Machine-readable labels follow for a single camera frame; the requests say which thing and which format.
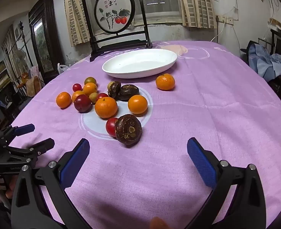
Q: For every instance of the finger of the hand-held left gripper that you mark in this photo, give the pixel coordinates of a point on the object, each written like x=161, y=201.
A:
x=43, y=145
x=24, y=128

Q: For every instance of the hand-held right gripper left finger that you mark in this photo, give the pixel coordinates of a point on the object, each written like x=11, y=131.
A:
x=75, y=162

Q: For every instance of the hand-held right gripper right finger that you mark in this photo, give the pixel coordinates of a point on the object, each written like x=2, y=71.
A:
x=202, y=162

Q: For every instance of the orange mandarin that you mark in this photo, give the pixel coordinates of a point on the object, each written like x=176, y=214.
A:
x=64, y=99
x=90, y=88
x=137, y=104
x=165, y=82
x=106, y=107
x=77, y=95

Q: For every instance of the red cherry tomato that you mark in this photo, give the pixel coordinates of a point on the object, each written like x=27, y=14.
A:
x=77, y=87
x=102, y=95
x=111, y=127

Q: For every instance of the dark red plum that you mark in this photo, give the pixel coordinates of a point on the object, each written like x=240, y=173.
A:
x=82, y=103

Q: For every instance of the dark brown water chestnut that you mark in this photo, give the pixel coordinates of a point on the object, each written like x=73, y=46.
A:
x=129, y=92
x=128, y=129
x=114, y=90

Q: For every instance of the white oval plate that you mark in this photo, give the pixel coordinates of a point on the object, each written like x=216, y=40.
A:
x=139, y=63

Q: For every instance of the wicker basket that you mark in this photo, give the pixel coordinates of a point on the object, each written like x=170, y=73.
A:
x=33, y=85

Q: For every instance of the purple printed tablecloth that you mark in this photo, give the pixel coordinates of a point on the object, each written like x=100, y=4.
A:
x=190, y=119

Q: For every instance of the yellow-brown longan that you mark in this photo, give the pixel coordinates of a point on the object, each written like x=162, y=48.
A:
x=109, y=85
x=93, y=97

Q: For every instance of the standing electric fan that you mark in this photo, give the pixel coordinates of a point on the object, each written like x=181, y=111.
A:
x=20, y=59

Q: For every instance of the white plastic bag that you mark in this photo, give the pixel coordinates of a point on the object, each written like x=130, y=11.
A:
x=63, y=68

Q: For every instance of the blurred orange object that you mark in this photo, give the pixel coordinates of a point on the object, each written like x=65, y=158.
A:
x=158, y=223

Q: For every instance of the green round citrus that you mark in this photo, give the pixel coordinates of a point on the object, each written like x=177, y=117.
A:
x=90, y=80

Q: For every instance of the dark wooden framed panel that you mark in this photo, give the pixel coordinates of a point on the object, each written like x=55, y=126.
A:
x=43, y=38

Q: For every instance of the pile of blue clothes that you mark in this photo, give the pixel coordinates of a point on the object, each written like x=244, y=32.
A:
x=267, y=62

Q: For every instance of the checked beige curtain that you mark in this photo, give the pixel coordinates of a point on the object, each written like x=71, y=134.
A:
x=77, y=19
x=197, y=4

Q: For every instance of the black chair with painted back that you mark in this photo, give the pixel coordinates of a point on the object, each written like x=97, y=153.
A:
x=111, y=9

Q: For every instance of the white wall socket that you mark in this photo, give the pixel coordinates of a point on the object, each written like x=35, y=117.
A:
x=225, y=19

